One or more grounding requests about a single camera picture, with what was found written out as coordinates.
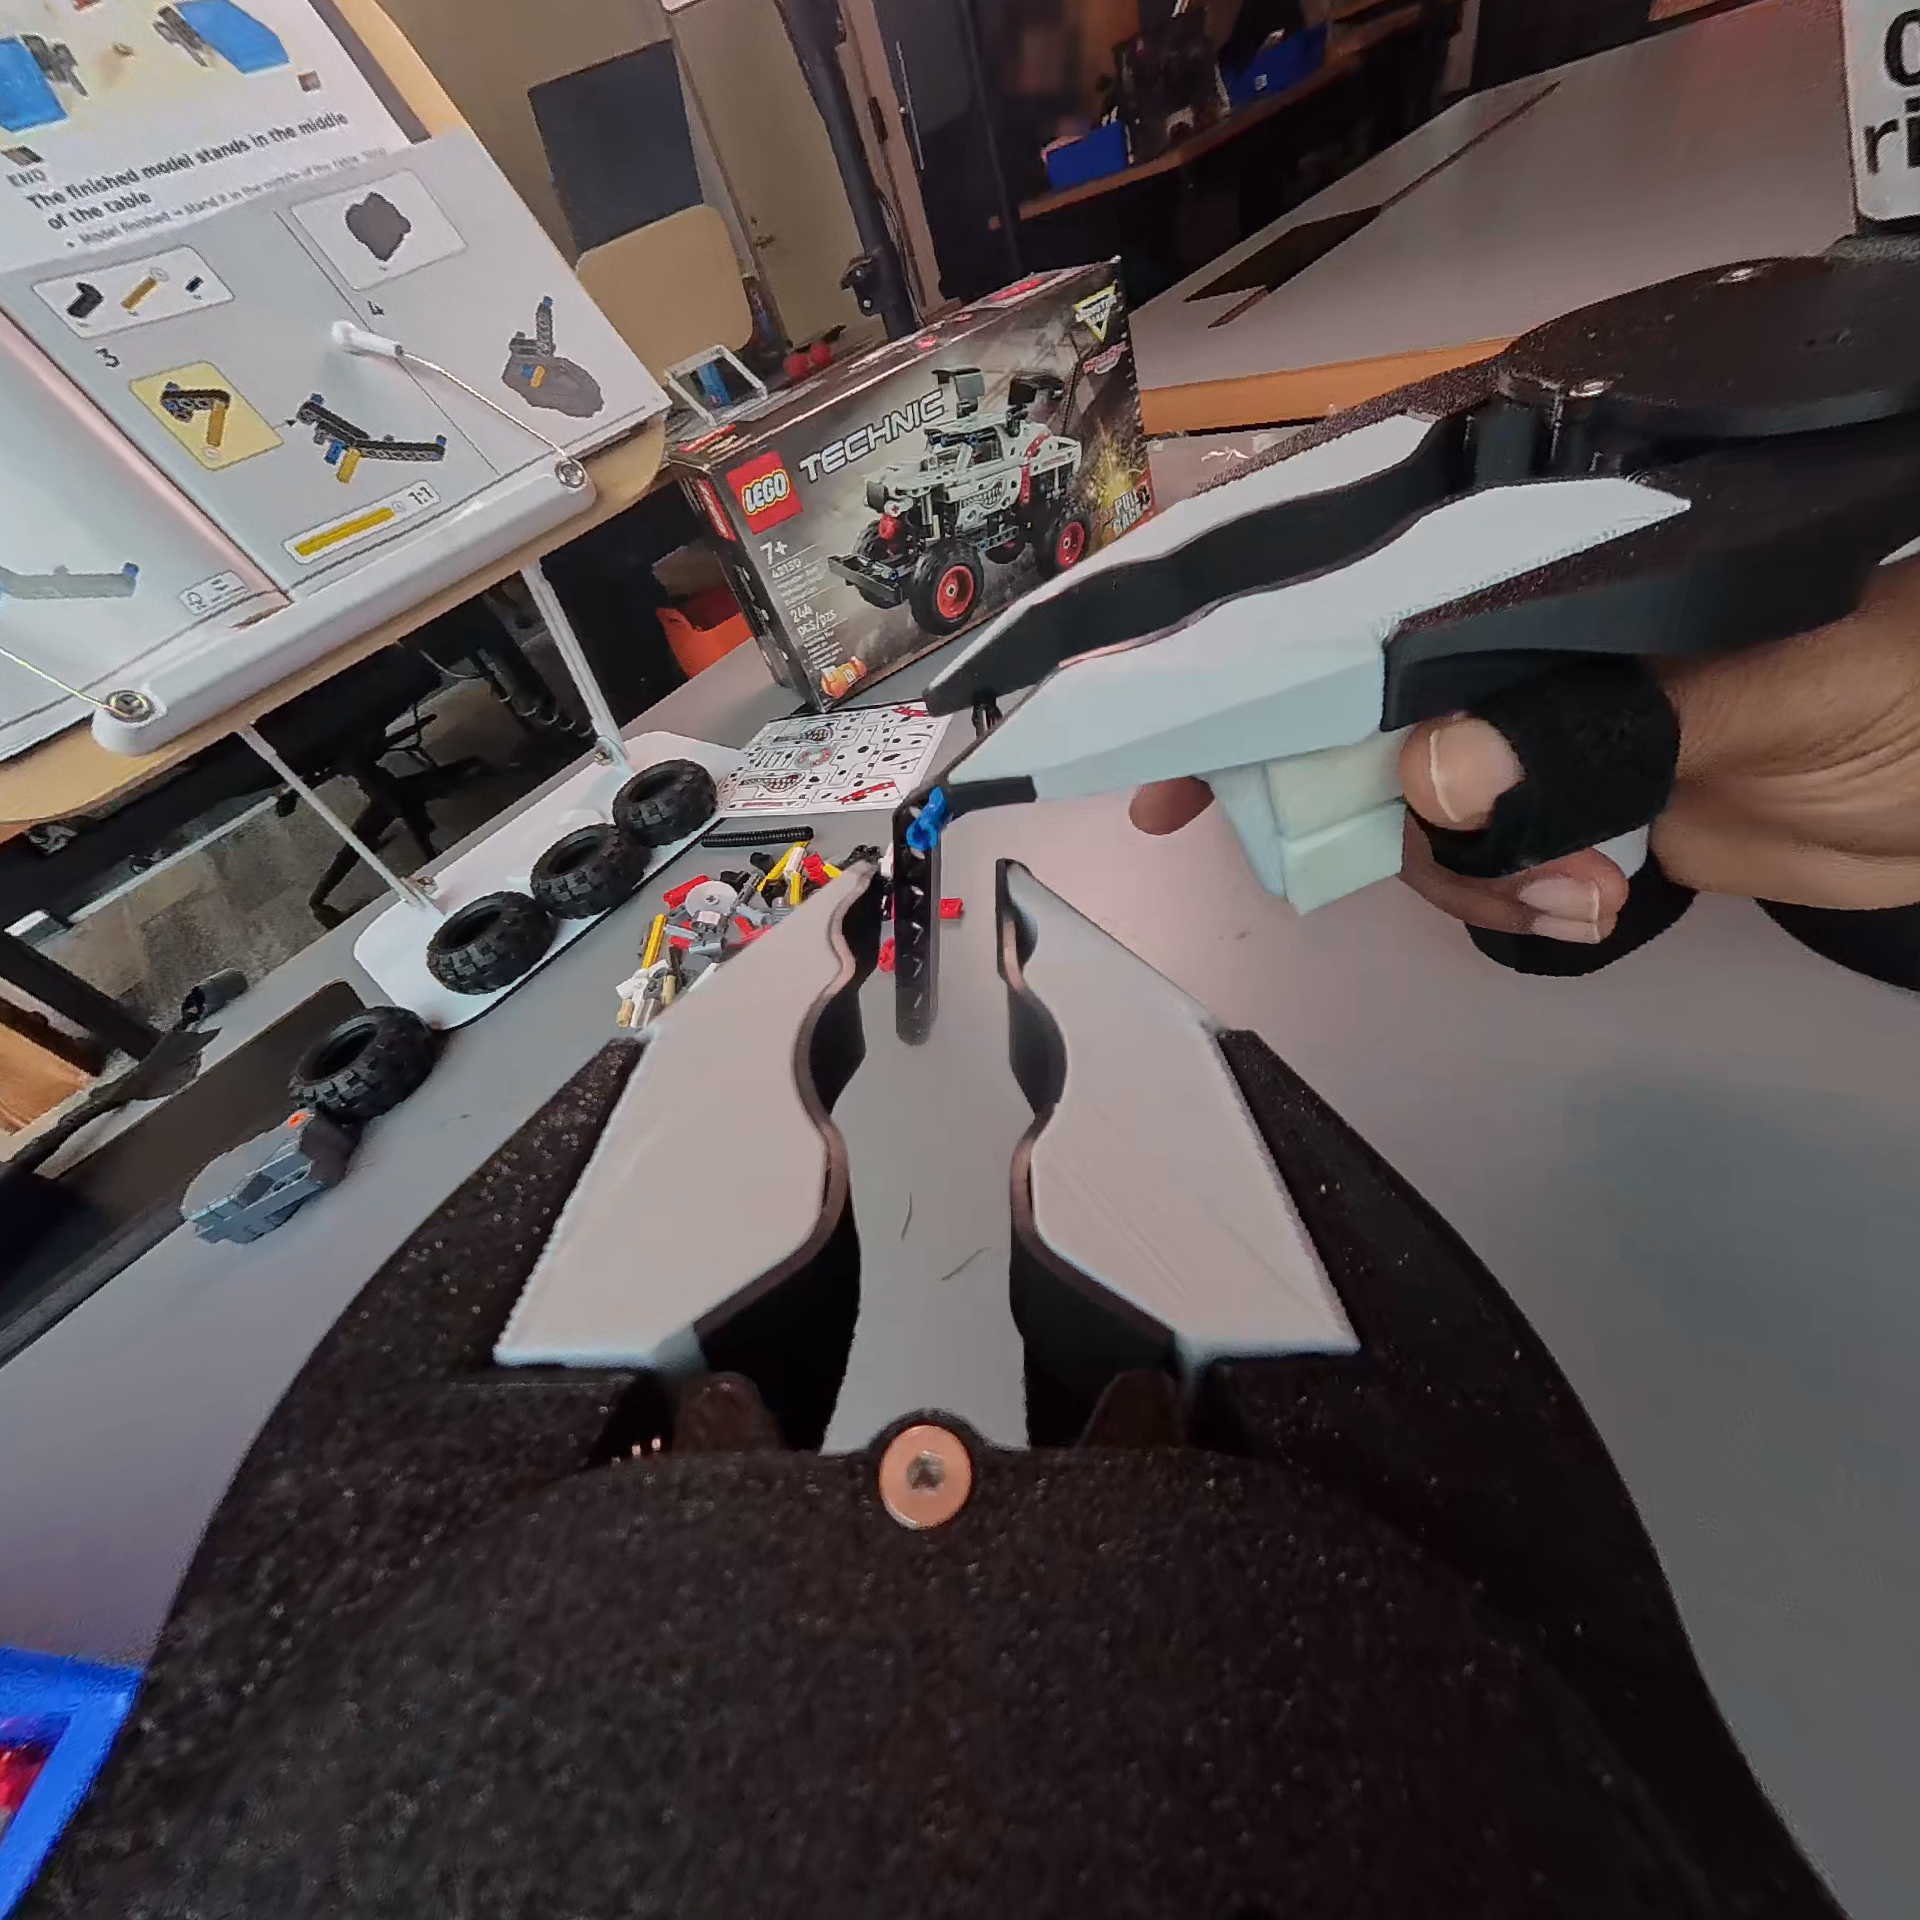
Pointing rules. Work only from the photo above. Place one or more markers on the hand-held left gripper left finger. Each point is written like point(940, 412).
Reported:
point(676, 1200)

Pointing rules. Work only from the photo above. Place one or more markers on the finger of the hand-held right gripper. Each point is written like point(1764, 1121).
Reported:
point(1276, 480)
point(1200, 705)

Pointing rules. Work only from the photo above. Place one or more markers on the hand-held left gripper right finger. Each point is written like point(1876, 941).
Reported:
point(1185, 1200)

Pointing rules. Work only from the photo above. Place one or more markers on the blue pin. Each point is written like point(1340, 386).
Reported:
point(921, 819)

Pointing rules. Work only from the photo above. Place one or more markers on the black bent beam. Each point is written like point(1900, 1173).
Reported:
point(914, 960)

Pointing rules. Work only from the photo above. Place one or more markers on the grey desk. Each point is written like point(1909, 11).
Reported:
point(1500, 1200)

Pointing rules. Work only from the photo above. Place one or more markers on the person's right hand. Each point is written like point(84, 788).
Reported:
point(1799, 749)

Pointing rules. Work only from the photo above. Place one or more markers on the pile of mixed building pieces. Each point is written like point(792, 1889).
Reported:
point(705, 915)

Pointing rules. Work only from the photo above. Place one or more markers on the black rubber tire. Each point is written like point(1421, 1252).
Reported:
point(364, 1065)
point(589, 869)
point(489, 941)
point(663, 800)

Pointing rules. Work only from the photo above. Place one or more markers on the neighbouring grey table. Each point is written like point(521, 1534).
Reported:
point(1500, 194)

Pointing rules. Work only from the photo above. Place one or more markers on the toy truck box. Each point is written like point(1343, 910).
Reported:
point(901, 493)

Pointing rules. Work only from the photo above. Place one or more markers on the sticker sheet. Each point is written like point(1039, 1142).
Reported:
point(832, 757)

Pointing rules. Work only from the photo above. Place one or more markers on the grey motor block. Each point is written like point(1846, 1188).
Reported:
point(271, 1185)

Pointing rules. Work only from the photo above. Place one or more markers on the white book stand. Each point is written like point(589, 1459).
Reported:
point(345, 622)

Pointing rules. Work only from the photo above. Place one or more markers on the blue storage bin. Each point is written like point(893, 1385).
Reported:
point(76, 1694)

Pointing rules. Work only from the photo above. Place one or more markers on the instruction booklet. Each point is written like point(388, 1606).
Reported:
point(224, 300)

